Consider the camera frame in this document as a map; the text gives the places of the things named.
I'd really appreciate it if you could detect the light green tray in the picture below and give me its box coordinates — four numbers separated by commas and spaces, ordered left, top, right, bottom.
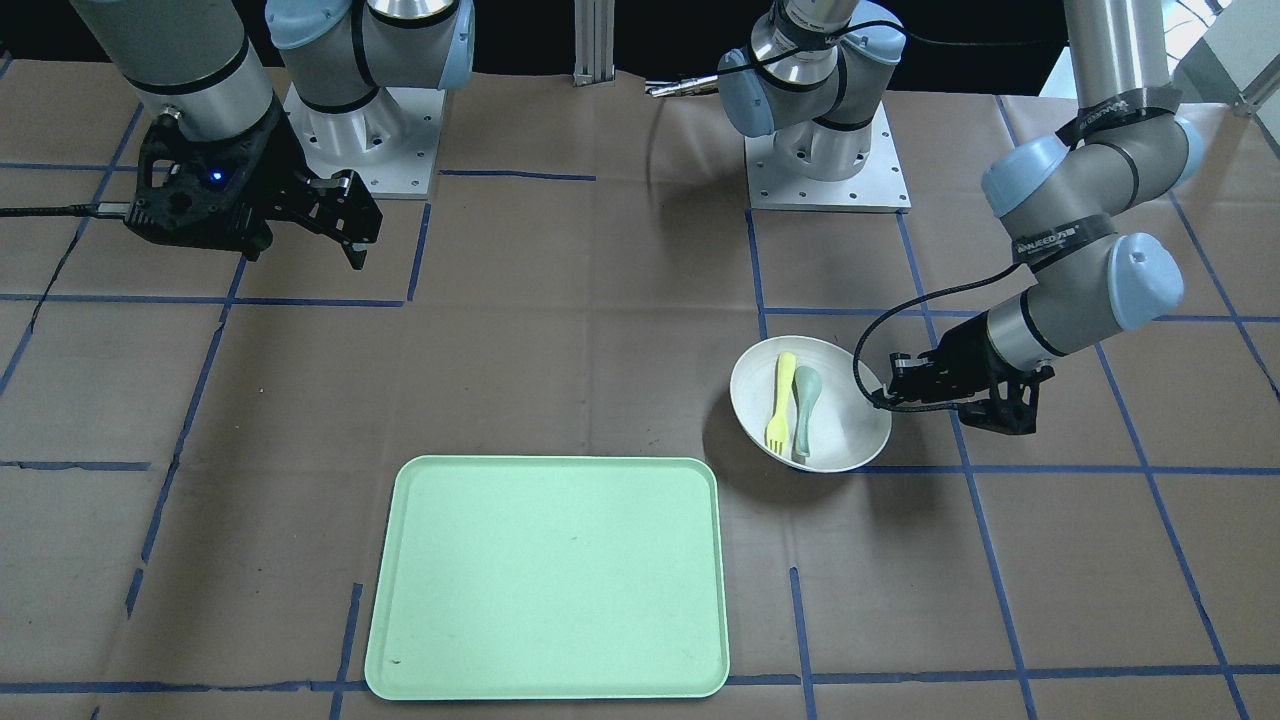
364, 455, 730, 701

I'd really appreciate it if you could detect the yellow plastic fork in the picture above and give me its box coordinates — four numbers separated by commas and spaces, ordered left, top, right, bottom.
764, 351, 797, 456

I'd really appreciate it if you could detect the teal plastic spoon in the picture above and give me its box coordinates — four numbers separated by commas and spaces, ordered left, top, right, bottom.
792, 366, 823, 462

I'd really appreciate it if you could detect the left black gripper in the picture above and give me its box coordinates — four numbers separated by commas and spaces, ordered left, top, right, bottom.
887, 320, 1055, 413

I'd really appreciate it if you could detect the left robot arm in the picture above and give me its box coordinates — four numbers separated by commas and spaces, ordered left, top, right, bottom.
716, 1, 1204, 436

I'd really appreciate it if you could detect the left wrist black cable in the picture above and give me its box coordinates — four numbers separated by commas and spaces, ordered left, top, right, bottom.
852, 260, 1030, 413

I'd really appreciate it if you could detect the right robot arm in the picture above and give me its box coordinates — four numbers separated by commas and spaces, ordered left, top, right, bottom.
70, 1, 476, 270

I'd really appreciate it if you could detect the white round plate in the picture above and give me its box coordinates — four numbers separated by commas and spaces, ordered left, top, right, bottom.
730, 334, 892, 473

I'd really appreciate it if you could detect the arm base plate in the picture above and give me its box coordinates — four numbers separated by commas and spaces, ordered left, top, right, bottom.
284, 86, 448, 201
745, 105, 913, 213

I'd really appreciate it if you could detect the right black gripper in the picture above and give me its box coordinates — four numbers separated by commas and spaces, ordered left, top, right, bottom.
259, 100, 383, 272

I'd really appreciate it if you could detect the aluminium frame post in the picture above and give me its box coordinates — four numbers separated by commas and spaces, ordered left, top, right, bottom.
572, 0, 617, 87

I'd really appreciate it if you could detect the braided black cable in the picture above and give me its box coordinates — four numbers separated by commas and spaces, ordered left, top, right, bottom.
0, 202, 131, 220

